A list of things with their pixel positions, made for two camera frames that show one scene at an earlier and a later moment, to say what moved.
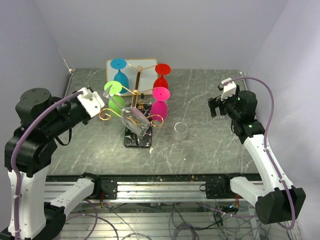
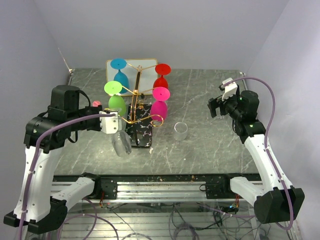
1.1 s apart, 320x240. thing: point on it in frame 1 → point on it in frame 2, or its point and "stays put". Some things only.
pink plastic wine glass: [159, 108] stays put
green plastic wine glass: [116, 104] stays put
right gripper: [216, 102] stays put
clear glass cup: [132, 118] → [121, 141]
